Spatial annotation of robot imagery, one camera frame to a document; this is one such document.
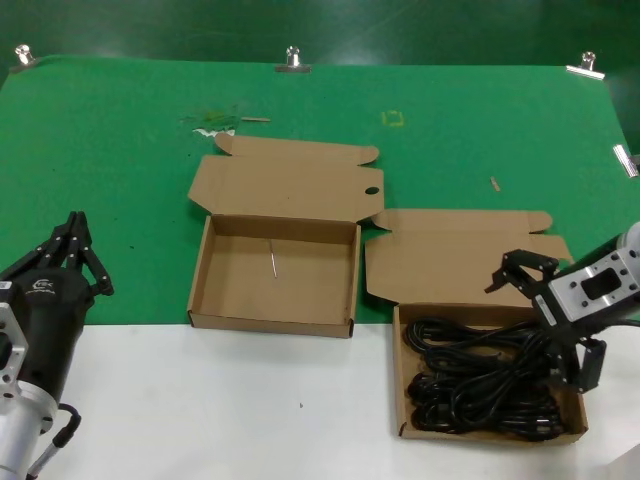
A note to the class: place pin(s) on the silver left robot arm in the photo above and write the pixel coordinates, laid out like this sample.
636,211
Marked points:
20,430

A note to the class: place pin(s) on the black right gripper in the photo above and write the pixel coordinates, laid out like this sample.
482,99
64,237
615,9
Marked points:
552,310

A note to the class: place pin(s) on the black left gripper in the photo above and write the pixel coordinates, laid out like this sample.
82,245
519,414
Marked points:
50,320

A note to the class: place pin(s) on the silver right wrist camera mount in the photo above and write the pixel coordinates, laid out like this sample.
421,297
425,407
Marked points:
600,285

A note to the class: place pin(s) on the silver binder clip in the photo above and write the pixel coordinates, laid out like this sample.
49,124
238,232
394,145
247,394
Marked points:
586,69
22,56
293,65
626,161

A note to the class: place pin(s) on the thin wooden stick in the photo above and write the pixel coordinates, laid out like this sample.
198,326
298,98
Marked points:
256,119

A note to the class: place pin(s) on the small wooden chip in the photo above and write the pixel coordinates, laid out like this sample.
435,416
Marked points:
495,183

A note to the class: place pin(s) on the cardboard box with thin rod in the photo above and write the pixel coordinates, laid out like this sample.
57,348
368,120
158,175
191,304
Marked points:
280,175

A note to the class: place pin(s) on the green tablecloth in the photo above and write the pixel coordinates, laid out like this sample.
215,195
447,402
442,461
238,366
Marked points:
100,150

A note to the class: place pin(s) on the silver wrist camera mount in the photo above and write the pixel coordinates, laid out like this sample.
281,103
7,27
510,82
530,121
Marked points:
10,350
600,285

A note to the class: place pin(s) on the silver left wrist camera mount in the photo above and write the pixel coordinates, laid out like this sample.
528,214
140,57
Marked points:
10,350

